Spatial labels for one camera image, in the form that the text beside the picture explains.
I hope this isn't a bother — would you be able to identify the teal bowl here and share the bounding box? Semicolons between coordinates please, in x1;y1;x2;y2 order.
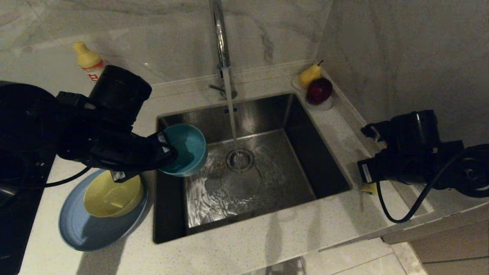
158;123;209;178

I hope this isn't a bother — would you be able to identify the orange white dish soap bottle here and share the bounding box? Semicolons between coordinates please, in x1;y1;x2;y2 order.
72;41;106;82

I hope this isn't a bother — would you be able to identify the chrome kitchen faucet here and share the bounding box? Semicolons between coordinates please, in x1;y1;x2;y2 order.
209;0;238;100

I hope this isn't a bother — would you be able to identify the stainless steel sink basin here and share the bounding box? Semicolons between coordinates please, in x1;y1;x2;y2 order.
153;94;351;244

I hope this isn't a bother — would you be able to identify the yellow bowl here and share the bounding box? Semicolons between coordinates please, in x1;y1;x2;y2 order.
83;171;145;218

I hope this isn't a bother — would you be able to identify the round metal drain strainer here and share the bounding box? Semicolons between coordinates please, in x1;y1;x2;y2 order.
226;148;254;173

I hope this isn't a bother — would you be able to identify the running water stream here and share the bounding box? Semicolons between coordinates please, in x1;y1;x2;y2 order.
222;67;241;153

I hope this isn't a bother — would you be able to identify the blue plate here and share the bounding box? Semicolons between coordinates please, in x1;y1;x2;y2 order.
58;169;150;251

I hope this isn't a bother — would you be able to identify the small white fruit dish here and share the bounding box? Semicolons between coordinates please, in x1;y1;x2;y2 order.
291;75;334;112

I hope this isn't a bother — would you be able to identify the wooden cabinet front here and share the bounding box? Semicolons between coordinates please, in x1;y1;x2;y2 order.
381;206;489;275

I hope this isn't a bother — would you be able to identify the dark red apple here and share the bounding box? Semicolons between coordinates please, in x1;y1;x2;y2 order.
305;78;333;105

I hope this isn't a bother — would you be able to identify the yellow pear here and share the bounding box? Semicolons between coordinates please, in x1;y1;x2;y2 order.
298;60;323;89

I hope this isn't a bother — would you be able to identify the black induction cooktop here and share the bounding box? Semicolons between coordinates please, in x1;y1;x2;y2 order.
0;149;58;275

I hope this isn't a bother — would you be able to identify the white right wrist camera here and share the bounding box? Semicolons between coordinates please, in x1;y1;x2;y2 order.
361;163;374;185

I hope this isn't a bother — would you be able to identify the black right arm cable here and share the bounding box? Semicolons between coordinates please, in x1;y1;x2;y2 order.
376;147;489;224

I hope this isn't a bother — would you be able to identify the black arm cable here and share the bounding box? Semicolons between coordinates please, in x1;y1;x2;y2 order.
376;147;489;224
15;165;92;190

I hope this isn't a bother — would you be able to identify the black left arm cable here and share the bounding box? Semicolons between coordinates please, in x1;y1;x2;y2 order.
15;165;92;190

